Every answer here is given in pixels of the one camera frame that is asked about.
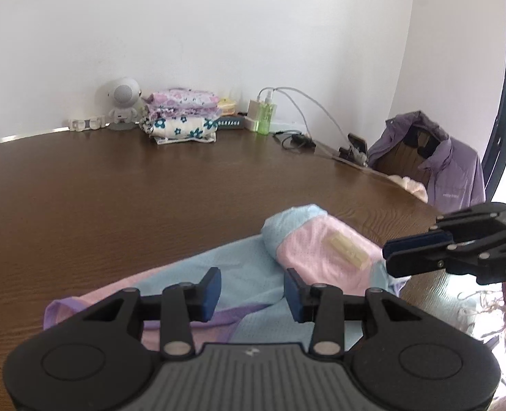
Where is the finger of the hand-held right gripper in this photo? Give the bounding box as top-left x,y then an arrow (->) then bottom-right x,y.
382,230 -> 506,278
430,202 -> 506,240

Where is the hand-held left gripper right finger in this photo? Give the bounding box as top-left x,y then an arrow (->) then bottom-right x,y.
284,266 -> 484,359

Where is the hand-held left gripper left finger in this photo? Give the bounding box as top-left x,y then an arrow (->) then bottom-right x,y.
20,266 -> 223,359

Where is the pink and blue mesh garment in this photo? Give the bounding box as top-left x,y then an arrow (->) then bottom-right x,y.
43,203 -> 413,345

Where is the purple jacket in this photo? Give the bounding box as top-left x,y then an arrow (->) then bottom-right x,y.
366,111 -> 487,213

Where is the pink fluffy cloth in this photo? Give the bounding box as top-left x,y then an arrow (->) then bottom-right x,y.
387,174 -> 429,204

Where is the wooden chair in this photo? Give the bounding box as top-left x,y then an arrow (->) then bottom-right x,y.
376,132 -> 451,181

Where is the black phone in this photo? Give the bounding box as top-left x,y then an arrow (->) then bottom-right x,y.
348,133 -> 369,155

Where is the white floral folded cloth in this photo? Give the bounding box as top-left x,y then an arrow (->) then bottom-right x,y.
140,115 -> 219,145

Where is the white power strip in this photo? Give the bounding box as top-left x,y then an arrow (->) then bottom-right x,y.
244,115 -> 302,134

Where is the black box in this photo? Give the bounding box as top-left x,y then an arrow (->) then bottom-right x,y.
216,115 -> 248,129

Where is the green spray bottle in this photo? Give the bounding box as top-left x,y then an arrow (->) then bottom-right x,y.
256,90 -> 276,135

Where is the purple ruffled folded cloth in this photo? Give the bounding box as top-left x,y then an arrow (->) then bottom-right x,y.
143,105 -> 222,120

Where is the purple floral folded cloth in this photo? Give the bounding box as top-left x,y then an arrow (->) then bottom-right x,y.
145,88 -> 218,109

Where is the white clip holder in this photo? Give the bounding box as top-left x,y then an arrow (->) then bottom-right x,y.
68,115 -> 109,132

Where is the white robot speaker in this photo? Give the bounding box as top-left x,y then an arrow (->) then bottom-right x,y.
97,77 -> 145,132

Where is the black cable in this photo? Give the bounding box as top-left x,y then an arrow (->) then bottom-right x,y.
274,132 -> 319,151

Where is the white charging cable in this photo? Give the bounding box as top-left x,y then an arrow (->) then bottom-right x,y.
274,90 -> 350,161
259,86 -> 353,142

